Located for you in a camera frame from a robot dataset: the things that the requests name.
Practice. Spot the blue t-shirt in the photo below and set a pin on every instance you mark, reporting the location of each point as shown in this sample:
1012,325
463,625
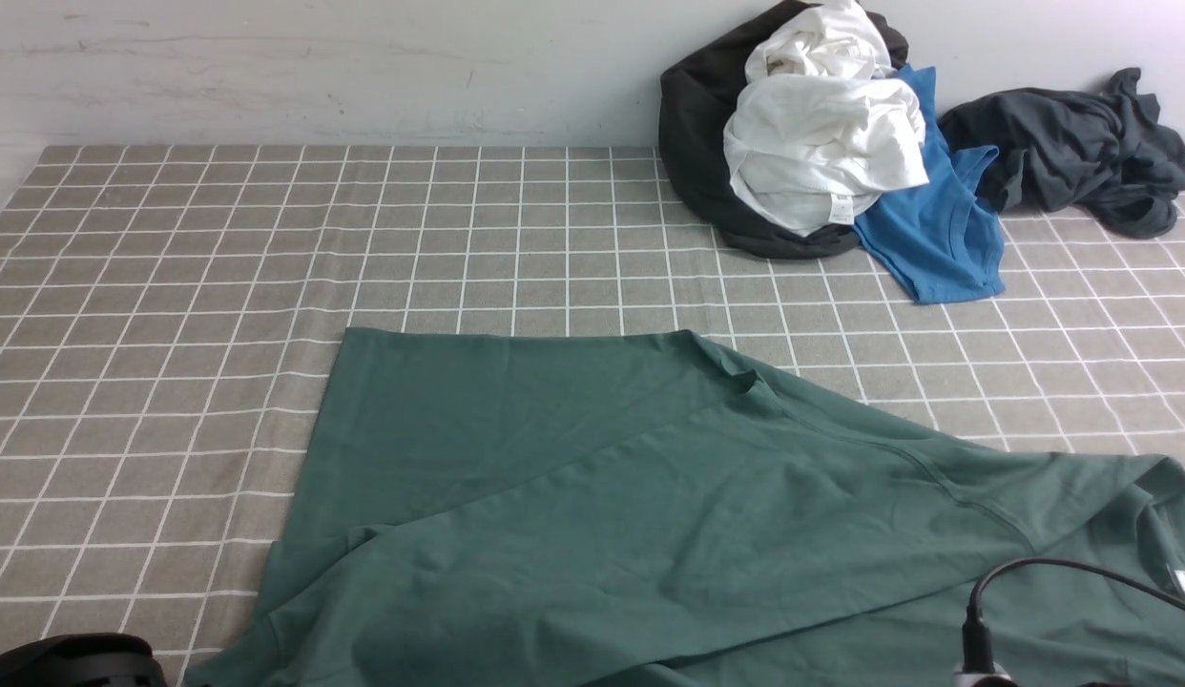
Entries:
941,243

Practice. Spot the black garment in pile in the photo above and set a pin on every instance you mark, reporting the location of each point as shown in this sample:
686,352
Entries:
698,95

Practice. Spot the dark grey crumpled garment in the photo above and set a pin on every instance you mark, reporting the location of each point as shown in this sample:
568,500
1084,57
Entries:
1105,152

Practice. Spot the white garment in pile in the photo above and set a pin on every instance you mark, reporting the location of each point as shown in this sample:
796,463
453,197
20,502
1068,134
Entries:
823,127

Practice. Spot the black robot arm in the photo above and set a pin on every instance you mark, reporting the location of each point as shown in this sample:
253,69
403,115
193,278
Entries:
82,660

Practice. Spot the green long-sleeve top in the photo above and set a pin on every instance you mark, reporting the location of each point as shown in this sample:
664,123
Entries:
654,511

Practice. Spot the grey checkered tablecloth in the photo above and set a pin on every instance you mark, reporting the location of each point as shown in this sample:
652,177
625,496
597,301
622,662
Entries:
168,316

